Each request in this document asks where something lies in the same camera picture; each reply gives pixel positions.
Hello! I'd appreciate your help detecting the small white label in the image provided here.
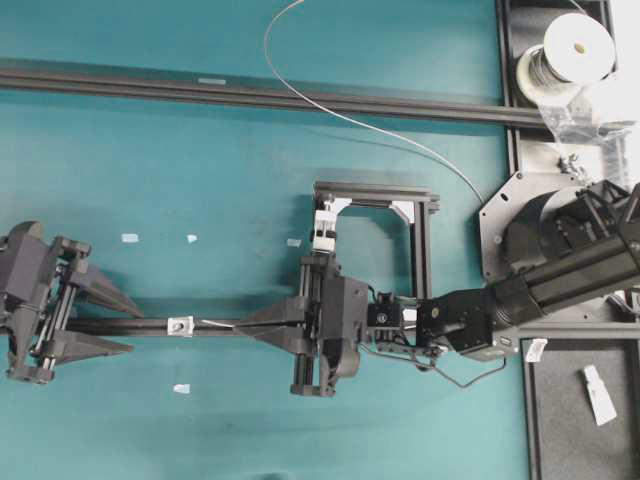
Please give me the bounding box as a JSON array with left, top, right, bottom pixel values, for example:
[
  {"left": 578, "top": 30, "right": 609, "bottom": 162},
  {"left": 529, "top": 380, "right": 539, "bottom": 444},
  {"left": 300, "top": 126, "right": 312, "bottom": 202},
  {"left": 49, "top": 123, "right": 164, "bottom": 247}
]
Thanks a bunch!
[{"left": 524, "top": 338, "right": 548, "bottom": 363}]

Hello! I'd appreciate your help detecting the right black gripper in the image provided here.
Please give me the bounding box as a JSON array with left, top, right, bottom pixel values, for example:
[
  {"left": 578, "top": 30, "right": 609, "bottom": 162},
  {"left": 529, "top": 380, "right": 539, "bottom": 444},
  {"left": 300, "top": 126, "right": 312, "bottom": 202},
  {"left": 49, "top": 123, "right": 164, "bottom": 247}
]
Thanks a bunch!
[{"left": 233, "top": 253, "right": 369, "bottom": 397}]

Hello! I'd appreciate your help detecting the small silver metal fitting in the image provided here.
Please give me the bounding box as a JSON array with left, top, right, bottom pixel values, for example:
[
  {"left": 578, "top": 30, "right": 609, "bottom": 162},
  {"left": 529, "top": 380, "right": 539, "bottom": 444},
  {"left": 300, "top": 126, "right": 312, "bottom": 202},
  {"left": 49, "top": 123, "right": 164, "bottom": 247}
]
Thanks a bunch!
[{"left": 166, "top": 316, "right": 195, "bottom": 338}]

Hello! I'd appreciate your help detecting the white wire spool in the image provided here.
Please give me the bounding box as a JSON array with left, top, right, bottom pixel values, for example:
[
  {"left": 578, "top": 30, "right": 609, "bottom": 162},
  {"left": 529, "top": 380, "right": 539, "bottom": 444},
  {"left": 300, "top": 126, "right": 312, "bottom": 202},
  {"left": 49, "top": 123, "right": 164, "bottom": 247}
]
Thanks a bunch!
[{"left": 515, "top": 13, "right": 616, "bottom": 106}]

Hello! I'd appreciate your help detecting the black square camera frame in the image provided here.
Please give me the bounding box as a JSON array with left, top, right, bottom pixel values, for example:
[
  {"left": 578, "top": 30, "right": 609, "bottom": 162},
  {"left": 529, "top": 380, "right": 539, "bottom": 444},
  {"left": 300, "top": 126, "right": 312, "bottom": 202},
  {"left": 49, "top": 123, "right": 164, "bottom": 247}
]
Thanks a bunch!
[{"left": 313, "top": 181, "right": 440, "bottom": 299}]

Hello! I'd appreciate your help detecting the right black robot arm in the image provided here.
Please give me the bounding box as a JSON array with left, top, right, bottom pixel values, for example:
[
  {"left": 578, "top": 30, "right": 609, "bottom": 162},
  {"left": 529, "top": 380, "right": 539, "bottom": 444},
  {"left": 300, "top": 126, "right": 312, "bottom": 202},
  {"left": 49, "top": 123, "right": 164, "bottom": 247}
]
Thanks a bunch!
[{"left": 236, "top": 181, "right": 639, "bottom": 396}]

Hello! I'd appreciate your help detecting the clear plastic bag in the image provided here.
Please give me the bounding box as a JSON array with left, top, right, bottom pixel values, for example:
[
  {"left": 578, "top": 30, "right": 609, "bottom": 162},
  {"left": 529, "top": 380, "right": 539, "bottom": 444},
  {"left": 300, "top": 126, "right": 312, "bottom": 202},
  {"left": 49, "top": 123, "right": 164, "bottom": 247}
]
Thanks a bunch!
[{"left": 538, "top": 82, "right": 639, "bottom": 146}]

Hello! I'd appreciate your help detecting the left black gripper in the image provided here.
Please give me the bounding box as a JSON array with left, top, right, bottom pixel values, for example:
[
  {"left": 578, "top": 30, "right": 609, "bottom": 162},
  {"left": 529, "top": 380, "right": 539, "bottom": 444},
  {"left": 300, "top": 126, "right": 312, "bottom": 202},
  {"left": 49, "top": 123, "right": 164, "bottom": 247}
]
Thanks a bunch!
[{"left": 1, "top": 221, "right": 143, "bottom": 384}]

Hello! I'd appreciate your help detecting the black aluminium rail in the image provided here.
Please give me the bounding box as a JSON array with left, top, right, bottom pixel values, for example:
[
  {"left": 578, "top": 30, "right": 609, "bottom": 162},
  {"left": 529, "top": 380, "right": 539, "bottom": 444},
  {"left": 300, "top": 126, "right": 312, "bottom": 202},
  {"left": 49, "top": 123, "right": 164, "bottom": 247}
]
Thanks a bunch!
[
  {"left": 1, "top": 57, "right": 545, "bottom": 129},
  {"left": 67, "top": 317, "right": 639, "bottom": 340}
]

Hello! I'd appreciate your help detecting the black foam pad tray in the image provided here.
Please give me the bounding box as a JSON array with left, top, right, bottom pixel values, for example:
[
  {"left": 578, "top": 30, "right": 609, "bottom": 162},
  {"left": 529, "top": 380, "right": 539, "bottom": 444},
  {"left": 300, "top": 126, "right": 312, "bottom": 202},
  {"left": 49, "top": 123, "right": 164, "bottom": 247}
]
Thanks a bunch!
[{"left": 523, "top": 339, "right": 639, "bottom": 479}]

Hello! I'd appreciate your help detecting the upper black aluminium rail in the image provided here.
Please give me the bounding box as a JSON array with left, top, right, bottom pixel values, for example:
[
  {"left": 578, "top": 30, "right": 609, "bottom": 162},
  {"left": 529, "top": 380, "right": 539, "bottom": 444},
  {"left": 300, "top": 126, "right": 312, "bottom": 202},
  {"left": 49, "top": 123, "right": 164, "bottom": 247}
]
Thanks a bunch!
[{"left": 1, "top": 57, "right": 545, "bottom": 129}]

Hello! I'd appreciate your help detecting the clear tape on rail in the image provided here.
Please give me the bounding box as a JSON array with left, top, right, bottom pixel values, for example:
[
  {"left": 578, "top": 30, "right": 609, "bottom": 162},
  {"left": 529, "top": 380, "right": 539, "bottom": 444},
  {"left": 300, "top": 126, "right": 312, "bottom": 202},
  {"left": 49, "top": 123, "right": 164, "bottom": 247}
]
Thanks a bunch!
[{"left": 197, "top": 78, "right": 226, "bottom": 85}]

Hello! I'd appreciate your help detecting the thin silver wire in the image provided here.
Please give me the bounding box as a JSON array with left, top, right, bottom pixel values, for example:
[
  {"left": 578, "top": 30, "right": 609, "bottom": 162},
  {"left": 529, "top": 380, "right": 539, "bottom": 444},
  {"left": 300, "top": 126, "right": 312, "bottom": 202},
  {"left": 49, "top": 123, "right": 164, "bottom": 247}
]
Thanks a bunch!
[{"left": 199, "top": 0, "right": 486, "bottom": 332}]

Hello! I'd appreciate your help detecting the white tape piece lower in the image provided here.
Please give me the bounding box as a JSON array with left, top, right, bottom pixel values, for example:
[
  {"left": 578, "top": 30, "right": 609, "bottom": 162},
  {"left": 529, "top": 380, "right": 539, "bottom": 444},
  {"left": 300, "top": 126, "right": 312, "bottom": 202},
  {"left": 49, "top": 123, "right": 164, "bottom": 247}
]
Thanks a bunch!
[{"left": 172, "top": 384, "right": 191, "bottom": 395}]

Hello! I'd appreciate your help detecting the lower black aluminium rail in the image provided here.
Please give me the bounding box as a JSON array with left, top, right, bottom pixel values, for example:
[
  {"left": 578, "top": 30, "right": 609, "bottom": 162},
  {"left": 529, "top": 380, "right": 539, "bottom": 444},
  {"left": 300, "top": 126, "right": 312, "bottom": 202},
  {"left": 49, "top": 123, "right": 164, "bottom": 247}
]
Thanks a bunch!
[{"left": 67, "top": 317, "right": 639, "bottom": 340}]

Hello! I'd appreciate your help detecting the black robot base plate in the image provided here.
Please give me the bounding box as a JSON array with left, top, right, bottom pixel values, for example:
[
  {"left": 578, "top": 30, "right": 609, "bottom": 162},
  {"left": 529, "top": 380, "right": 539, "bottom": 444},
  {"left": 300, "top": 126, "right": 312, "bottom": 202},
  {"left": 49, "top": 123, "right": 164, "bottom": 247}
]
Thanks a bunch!
[{"left": 478, "top": 174, "right": 639, "bottom": 326}]

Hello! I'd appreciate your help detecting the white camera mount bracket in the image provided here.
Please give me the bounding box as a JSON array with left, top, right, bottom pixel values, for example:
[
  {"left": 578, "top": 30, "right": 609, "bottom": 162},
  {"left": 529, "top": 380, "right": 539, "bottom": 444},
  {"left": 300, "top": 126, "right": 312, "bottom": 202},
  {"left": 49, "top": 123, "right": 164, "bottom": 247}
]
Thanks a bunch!
[{"left": 312, "top": 200, "right": 337, "bottom": 254}]

